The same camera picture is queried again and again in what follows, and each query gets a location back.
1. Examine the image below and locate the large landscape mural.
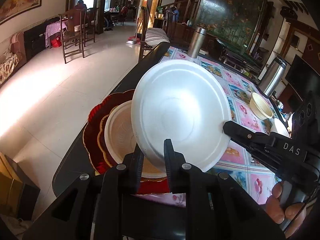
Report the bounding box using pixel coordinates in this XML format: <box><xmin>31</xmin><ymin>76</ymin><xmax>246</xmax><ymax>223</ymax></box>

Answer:
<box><xmin>193</xmin><ymin>0</ymin><xmax>267</xmax><ymax>50</ymax></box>

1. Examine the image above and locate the pink armchair with blanket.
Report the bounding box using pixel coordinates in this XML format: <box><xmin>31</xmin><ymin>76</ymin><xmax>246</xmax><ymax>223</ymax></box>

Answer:
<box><xmin>1</xmin><ymin>31</ymin><xmax>27</xmax><ymax>86</ymax></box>

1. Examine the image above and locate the mahjong table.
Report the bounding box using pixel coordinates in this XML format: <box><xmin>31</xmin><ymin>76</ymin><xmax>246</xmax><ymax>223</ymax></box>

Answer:
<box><xmin>214</xmin><ymin>38</ymin><xmax>263</xmax><ymax>73</ymax></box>

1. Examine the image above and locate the red gold-rimmed large plate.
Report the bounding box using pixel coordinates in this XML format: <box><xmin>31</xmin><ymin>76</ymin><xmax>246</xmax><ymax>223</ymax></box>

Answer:
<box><xmin>82</xmin><ymin>89</ymin><xmax>169</xmax><ymax>195</ymax></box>

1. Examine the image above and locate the framed horse painting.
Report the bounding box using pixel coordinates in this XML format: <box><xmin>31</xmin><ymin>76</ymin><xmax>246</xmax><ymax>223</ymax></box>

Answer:
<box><xmin>0</xmin><ymin>0</ymin><xmax>42</xmax><ymax>24</ymax></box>

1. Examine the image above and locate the cream plastic bowl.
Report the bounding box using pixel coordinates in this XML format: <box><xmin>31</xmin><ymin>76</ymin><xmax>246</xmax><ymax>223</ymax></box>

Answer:
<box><xmin>249</xmin><ymin>92</ymin><xmax>273</xmax><ymax>120</ymax></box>

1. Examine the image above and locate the white foam plate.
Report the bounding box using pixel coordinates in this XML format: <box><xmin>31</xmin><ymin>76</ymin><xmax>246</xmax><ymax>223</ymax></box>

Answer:
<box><xmin>131</xmin><ymin>60</ymin><xmax>232</xmax><ymax>172</ymax></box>

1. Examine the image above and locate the black low cabinet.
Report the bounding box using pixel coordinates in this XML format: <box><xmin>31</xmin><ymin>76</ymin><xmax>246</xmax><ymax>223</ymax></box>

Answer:
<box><xmin>24</xmin><ymin>17</ymin><xmax>58</xmax><ymax>61</ymax></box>

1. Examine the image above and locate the pink cloth side table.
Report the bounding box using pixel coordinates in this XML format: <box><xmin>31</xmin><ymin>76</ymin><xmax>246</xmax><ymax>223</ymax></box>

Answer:
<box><xmin>45</xmin><ymin>21</ymin><xmax>67</xmax><ymax>48</ymax></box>

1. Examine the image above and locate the seated person in red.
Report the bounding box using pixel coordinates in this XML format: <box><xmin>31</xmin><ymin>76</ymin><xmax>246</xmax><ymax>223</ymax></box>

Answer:
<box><xmin>74</xmin><ymin>0</ymin><xmax>87</xmax><ymax>10</ymax></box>

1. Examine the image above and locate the steel thermos bottle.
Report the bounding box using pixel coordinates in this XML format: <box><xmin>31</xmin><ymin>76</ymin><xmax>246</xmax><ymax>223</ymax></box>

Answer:
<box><xmin>187</xmin><ymin>27</ymin><xmax>207</xmax><ymax>59</ymax></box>

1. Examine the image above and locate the black television screen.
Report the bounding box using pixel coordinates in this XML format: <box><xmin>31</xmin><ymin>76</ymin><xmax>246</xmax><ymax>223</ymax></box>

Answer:
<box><xmin>285</xmin><ymin>55</ymin><xmax>320</xmax><ymax>100</ymax></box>

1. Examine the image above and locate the striped cushion chair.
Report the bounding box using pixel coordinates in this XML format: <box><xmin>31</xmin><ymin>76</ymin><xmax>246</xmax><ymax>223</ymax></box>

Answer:
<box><xmin>138</xmin><ymin>7</ymin><xmax>170</xmax><ymax>62</ymax></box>

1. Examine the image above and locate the large steel thermos flask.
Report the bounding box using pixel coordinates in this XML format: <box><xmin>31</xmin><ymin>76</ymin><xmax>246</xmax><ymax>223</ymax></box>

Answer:
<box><xmin>258</xmin><ymin>55</ymin><xmax>287</xmax><ymax>98</ymax></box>

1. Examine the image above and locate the white plate at table edge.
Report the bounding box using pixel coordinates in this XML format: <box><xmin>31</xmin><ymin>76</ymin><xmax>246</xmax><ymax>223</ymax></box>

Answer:
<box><xmin>270</xmin><ymin>118</ymin><xmax>290</xmax><ymax>138</ymax></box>

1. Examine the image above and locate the right hand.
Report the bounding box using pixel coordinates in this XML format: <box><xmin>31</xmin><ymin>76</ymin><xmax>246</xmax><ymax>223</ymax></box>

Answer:
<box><xmin>265</xmin><ymin>181</ymin><xmax>315</xmax><ymax>239</ymax></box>

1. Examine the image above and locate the wooden dining chair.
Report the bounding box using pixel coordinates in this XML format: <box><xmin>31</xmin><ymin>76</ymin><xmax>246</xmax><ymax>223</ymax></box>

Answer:
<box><xmin>59</xmin><ymin>9</ymin><xmax>86</xmax><ymax>63</ymax></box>

